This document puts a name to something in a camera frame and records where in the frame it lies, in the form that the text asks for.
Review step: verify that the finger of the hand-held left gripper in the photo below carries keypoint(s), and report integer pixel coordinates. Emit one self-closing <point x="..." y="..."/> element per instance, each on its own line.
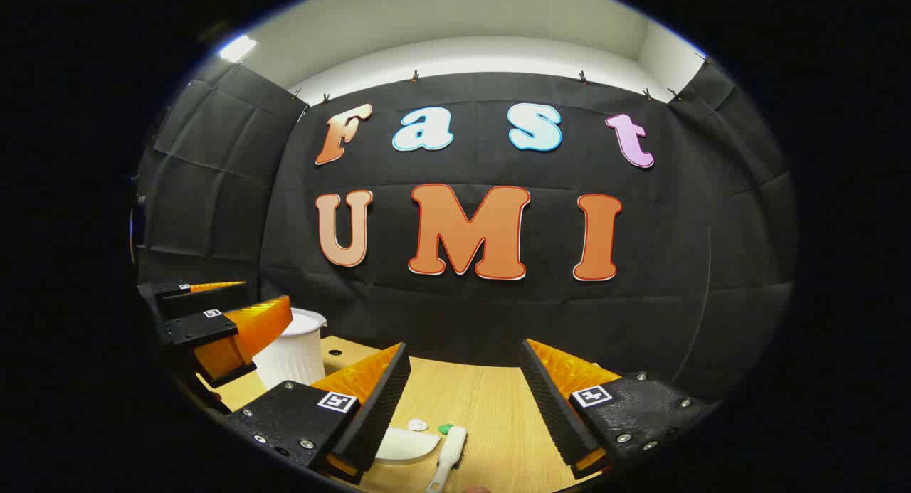
<point x="199" y="301"/>
<point x="199" y="329"/>

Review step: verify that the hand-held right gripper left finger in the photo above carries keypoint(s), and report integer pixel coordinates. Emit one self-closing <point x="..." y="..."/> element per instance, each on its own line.
<point x="299" y="418"/>

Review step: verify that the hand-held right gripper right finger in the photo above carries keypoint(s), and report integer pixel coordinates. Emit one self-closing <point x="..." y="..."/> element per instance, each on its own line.
<point x="551" y="400"/>

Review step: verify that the white ribbed garbage bin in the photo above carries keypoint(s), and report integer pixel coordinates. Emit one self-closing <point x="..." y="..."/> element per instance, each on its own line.
<point x="295" y="354"/>

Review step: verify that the small white broom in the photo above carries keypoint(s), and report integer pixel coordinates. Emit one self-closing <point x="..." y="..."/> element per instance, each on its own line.
<point x="450" y="450"/>

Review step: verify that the white dustpan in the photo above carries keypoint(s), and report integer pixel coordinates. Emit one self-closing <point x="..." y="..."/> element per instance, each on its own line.
<point x="409" y="447"/>

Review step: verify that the white paper ball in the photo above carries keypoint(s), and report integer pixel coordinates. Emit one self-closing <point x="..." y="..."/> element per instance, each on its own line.
<point x="418" y="425"/>

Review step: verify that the wooden desktop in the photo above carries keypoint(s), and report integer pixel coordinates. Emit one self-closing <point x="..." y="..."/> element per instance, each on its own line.
<point x="484" y="407"/>

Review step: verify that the ceiling light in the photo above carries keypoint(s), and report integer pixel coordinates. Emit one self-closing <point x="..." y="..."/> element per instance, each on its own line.
<point x="237" y="48"/>

